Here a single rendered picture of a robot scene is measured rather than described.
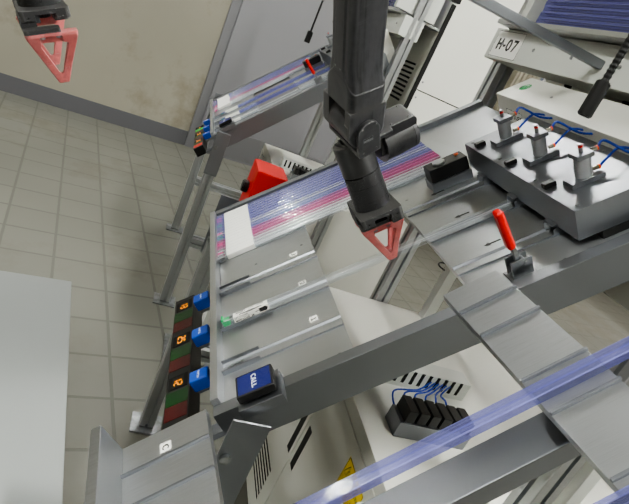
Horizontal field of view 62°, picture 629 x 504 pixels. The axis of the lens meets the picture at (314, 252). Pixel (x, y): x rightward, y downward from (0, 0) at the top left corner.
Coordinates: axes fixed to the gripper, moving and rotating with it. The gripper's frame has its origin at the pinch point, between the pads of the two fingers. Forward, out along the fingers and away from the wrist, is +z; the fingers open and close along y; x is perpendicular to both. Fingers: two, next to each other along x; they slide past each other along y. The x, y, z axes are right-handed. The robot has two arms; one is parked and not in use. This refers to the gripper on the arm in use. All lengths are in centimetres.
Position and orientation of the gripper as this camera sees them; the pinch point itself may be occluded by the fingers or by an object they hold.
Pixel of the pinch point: (389, 252)
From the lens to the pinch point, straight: 86.7
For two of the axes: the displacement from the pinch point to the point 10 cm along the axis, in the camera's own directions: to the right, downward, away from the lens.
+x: -9.2, 3.9, 0.0
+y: -1.6, -3.9, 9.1
